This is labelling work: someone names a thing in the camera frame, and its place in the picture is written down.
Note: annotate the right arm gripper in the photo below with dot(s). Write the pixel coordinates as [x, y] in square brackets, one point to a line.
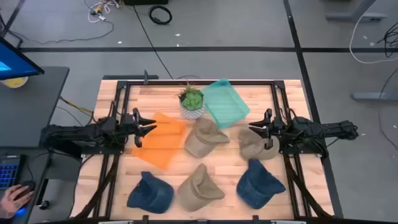
[275, 128]

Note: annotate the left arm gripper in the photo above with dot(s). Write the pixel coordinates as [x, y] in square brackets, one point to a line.
[130, 124]

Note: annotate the tan baseball cap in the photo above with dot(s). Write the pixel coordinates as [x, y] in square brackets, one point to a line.
[203, 138]
[197, 189]
[253, 146]

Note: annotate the blue denim baseball cap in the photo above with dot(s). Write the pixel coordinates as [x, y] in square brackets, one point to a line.
[150, 196]
[258, 185]

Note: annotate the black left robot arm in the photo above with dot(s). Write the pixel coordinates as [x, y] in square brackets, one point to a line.
[77, 133]

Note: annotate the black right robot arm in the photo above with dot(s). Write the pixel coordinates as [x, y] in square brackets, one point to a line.
[314, 129]

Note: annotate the orange translucent plastic bin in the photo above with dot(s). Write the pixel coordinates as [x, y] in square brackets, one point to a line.
[164, 140]

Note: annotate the teal translucent plastic bin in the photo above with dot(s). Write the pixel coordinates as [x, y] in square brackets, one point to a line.
[225, 102]

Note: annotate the succulent in geometric grey pot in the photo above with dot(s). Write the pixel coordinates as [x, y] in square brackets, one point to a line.
[191, 104]

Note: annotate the grey desk foot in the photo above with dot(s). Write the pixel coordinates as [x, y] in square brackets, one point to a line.
[357, 16]
[373, 95]

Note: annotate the dark grey desk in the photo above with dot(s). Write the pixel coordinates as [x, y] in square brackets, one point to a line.
[28, 105]

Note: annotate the black box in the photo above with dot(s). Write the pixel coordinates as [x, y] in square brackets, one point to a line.
[146, 2]

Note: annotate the small black round object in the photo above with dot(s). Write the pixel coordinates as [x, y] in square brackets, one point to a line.
[44, 204]

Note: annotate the black computer mouse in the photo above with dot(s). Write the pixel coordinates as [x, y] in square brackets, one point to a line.
[26, 186]

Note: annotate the yellow round object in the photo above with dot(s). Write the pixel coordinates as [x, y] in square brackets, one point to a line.
[14, 82]

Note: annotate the keyboard with blue backlight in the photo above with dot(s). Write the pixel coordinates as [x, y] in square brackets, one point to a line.
[8, 174]

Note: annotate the computer monitor blue screen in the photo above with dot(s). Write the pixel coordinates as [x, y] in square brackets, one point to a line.
[14, 60]

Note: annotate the person's hand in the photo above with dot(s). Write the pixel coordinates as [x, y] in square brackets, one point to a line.
[11, 200]

